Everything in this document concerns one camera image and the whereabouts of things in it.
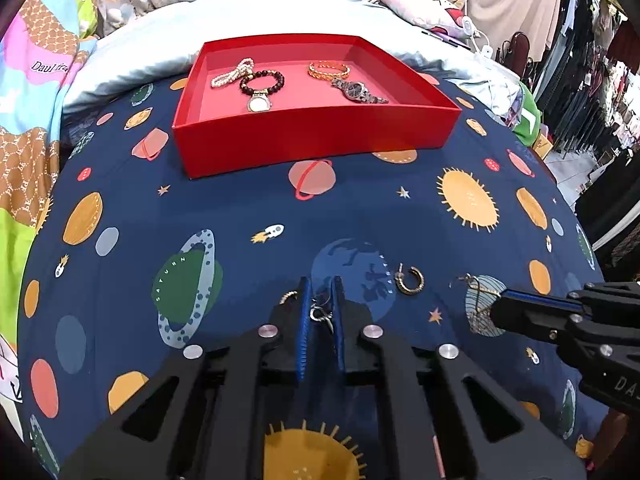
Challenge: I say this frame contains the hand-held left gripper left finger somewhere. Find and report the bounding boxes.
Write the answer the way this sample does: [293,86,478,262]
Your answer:
[59,276,315,480]

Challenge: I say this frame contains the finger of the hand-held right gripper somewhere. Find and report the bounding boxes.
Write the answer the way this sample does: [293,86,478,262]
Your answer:
[501,281,640,312]
[489,296,588,346]

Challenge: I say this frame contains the hoop earring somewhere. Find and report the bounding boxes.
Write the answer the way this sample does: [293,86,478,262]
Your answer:
[395,263,426,296]

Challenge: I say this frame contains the gold bangle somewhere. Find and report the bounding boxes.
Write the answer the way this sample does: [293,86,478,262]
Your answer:
[307,61,352,80]

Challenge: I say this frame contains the colourful cartoon monkey blanket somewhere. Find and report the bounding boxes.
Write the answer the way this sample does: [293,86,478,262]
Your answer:
[0,0,101,411]

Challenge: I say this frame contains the light blue pillow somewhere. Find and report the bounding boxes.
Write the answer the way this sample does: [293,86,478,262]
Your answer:
[62,0,521,116]

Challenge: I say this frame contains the navy space-print bedsheet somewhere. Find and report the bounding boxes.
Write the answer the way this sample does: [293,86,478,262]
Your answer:
[17,72,608,480]

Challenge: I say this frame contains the dark beaded bracelet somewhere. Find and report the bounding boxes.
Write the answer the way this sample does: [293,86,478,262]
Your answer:
[239,70,287,96]

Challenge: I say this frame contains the pink cartoon pillow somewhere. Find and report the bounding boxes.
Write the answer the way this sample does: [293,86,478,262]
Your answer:
[377,0,473,36]

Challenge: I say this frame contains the beige curtain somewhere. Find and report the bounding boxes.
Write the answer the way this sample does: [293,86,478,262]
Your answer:
[465,0,576,61]

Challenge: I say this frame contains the hanging clothes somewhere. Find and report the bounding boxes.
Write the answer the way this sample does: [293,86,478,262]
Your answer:
[532,0,640,271]

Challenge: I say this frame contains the pearl bracelet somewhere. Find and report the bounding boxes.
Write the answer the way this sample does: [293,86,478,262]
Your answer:
[211,58,255,88]

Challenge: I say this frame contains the silver ring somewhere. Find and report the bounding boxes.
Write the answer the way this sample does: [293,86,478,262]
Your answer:
[309,300,335,333]

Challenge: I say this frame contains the gold dangle earring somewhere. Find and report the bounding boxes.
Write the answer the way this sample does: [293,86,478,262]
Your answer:
[452,274,501,333]

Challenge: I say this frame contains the silver watch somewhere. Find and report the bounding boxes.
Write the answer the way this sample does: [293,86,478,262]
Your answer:
[331,77,390,105]

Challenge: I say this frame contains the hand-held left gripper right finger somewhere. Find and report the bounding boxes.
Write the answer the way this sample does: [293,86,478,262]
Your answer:
[331,275,588,480]

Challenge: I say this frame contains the red box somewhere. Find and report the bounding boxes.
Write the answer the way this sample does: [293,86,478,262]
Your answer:
[171,33,462,180]

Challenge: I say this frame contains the person's right forearm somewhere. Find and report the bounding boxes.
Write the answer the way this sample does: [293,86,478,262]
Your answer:
[585,407,636,471]

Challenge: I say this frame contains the green cloth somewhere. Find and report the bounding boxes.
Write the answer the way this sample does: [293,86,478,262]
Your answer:
[512,85,546,146]

